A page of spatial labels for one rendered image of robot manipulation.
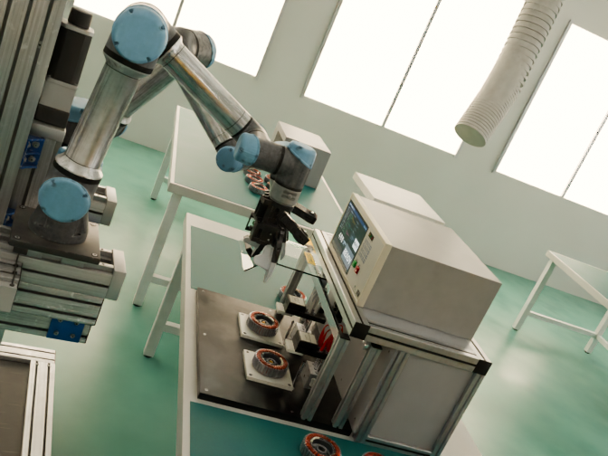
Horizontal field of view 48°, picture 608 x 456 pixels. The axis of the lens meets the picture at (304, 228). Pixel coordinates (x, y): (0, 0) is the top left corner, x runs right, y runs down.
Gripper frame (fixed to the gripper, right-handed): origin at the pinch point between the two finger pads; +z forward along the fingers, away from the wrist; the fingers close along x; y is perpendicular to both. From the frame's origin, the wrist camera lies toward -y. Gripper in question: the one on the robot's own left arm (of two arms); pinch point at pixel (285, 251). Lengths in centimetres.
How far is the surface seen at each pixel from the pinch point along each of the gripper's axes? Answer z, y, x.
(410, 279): -4.1, -37.4, 23.8
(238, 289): 31.1, 19.0, -33.5
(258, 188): 31, 26, -166
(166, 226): 45, 70, -130
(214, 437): 29, 12, 58
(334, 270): 2.7, -16.1, 5.6
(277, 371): 28.8, -0.9, 25.0
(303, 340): 19.8, -8.1, 21.1
